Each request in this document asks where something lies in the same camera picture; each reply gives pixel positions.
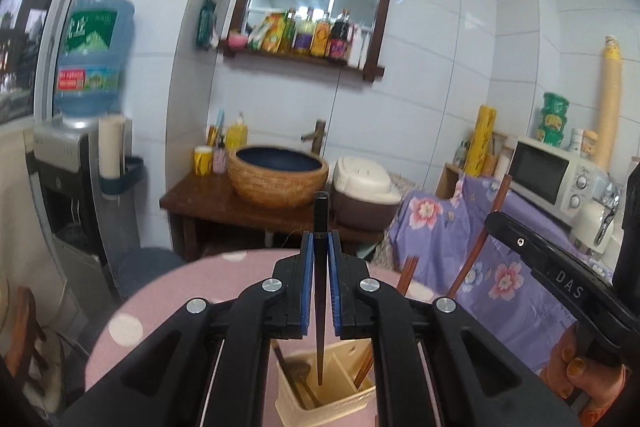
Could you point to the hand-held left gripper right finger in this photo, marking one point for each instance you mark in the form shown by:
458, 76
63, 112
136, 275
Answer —
334, 287

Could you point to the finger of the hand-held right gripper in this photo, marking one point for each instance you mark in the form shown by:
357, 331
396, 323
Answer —
510, 232

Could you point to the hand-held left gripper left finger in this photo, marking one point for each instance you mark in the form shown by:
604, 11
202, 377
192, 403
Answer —
306, 287

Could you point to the reddish brown chopstick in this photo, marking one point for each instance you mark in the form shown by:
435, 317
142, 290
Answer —
412, 267
466, 262
406, 274

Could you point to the dark brown chopstick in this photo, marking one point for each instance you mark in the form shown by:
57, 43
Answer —
320, 217

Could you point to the brown wooden spoon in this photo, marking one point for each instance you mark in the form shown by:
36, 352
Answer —
282, 357

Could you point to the cream plastic utensil holder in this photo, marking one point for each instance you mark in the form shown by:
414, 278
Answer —
330, 412

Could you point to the person's right hand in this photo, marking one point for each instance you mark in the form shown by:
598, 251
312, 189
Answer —
570, 367

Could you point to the white microwave oven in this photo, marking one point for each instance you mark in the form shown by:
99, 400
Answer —
535, 167

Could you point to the purple floral cloth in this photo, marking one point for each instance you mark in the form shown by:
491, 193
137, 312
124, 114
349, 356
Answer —
500, 302

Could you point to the white electric kettle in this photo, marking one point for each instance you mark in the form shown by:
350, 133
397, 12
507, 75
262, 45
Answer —
585, 227

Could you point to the glass jar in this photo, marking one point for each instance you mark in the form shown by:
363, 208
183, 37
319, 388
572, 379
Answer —
495, 157

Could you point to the light wooden box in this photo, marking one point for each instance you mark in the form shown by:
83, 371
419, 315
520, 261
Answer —
447, 182

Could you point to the yellow wrapped roll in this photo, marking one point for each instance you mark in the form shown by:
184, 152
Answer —
480, 142

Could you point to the woven basket wash basin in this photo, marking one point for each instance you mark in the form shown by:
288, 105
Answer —
280, 187

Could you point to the white and brown rice cooker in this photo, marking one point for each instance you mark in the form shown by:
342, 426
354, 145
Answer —
360, 177

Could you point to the yellow lidded jar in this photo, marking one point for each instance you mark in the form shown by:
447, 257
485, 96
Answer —
590, 146

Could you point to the wooden washstand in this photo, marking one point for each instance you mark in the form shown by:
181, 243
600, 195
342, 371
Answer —
200, 202

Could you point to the pink polka-dot tablecloth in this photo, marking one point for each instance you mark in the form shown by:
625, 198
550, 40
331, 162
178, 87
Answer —
165, 297

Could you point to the bronze faucet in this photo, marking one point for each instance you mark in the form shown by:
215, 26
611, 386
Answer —
319, 137

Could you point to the pink pump bottle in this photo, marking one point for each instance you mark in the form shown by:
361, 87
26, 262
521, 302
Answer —
220, 159

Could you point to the tall stack of yellow cups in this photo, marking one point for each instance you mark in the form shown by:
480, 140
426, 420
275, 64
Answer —
607, 107

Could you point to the yellow cup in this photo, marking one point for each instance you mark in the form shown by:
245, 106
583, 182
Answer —
204, 161

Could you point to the yellow soap bottle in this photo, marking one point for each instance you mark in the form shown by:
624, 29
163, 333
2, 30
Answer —
236, 134

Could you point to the brushes beside basin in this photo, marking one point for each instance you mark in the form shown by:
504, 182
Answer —
215, 132

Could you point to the blue-grey cup holder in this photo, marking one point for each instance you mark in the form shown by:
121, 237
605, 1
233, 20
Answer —
127, 177

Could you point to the wooden framed mirror shelf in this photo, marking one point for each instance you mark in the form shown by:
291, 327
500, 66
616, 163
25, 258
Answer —
300, 59

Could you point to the white plastic bottle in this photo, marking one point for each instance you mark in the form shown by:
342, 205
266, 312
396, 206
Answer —
358, 49

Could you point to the stack of paper cups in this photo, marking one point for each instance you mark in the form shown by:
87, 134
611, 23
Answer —
111, 142

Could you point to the dark soy sauce bottle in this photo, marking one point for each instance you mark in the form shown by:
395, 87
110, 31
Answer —
340, 39

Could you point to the amber sauce bottle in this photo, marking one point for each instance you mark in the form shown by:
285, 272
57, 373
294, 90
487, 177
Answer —
320, 39

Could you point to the oil bottle with purple label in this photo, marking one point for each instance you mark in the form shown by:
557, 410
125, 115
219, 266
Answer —
303, 38

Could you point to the green glass bottle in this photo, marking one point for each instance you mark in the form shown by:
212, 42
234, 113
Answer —
288, 34

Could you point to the yellow seasoning pouch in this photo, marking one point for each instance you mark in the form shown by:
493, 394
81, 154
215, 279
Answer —
272, 34

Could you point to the green seasoning packet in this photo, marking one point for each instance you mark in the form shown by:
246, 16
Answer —
256, 37

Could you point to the small pink bowl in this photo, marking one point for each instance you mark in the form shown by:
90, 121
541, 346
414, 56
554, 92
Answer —
238, 40

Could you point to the grey water dispenser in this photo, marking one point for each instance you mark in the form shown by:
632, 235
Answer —
60, 187

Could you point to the wooden chair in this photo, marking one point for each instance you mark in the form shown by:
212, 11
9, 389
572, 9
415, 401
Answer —
27, 332

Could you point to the blue water jug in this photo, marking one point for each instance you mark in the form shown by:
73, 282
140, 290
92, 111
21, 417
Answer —
90, 57

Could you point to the green packet on wall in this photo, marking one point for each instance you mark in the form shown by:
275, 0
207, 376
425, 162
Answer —
206, 22

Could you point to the window with white frame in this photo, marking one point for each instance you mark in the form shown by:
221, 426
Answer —
30, 7

